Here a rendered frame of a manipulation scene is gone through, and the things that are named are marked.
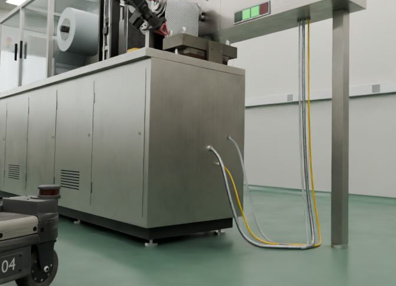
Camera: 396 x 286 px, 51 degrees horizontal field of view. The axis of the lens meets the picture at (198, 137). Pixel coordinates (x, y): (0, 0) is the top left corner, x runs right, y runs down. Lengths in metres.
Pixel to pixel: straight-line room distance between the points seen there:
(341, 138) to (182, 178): 0.77
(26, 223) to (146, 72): 0.91
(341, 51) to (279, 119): 2.96
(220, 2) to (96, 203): 1.32
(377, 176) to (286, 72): 1.59
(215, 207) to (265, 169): 3.03
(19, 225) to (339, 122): 1.46
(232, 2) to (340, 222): 1.30
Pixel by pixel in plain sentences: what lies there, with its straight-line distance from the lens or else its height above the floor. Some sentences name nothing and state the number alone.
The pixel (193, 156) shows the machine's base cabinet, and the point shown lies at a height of 0.42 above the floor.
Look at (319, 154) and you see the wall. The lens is 4.67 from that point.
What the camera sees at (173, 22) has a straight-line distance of 2.35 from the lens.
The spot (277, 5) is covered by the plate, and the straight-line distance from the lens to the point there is 2.21.
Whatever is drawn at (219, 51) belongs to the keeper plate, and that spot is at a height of 0.97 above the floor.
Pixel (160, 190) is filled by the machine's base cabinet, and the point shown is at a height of 0.26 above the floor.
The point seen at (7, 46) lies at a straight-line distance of 3.98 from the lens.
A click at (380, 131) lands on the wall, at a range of 4.37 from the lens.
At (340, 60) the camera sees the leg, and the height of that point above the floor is 0.89.
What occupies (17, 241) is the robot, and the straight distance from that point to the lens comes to 1.26.
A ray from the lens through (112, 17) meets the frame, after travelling 2.53.
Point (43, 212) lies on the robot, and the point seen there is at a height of 0.25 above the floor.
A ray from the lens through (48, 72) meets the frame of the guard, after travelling 3.04.
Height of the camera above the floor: 0.43
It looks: 2 degrees up
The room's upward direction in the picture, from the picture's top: 1 degrees clockwise
